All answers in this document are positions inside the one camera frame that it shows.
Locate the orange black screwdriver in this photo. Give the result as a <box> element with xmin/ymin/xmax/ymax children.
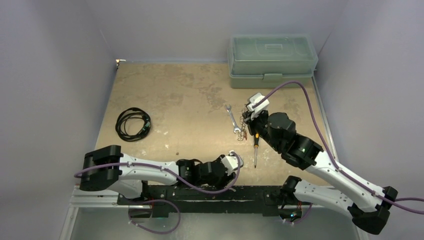
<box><xmin>253</xmin><ymin>133</ymin><xmax>260</xmax><ymax>168</ymax></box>

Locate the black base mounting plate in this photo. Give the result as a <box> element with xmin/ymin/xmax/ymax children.
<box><xmin>117</xmin><ymin>185</ymin><xmax>309</xmax><ymax>219</ymax></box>

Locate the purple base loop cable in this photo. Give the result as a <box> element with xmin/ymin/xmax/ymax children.
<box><xmin>127</xmin><ymin>198</ymin><xmax>182</xmax><ymax>236</ymax></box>

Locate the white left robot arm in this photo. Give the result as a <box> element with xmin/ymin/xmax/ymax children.
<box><xmin>74</xmin><ymin>145</ymin><xmax>244</xmax><ymax>205</ymax></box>

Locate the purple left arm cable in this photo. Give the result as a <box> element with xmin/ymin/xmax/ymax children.
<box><xmin>73</xmin><ymin>155</ymin><xmax>242</xmax><ymax>195</ymax></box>

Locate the green plastic toolbox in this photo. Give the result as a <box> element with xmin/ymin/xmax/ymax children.
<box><xmin>227</xmin><ymin>33</ymin><xmax>319</xmax><ymax>89</ymax></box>

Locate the grey key holder plate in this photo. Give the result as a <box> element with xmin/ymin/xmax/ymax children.
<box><xmin>237</xmin><ymin>104</ymin><xmax>250</xmax><ymax>142</ymax></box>

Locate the coiled black cable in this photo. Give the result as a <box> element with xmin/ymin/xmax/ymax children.
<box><xmin>114</xmin><ymin>106</ymin><xmax>152</xmax><ymax>142</ymax></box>

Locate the aluminium frame rail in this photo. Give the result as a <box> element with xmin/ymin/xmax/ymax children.
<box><xmin>70</xmin><ymin>185</ymin><xmax>119</xmax><ymax>208</ymax></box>

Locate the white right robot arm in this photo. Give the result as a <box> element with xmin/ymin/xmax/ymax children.
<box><xmin>242</xmin><ymin>110</ymin><xmax>398</xmax><ymax>235</ymax></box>

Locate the silver open-end wrench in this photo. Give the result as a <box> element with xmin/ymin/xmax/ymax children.
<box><xmin>224</xmin><ymin>105</ymin><xmax>241</xmax><ymax>134</ymax></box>

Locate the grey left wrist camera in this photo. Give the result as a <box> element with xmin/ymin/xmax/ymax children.
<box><xmin>221</xmin><ymin>150</ymin><xmax>244</xmax><ymax>176</ymax></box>

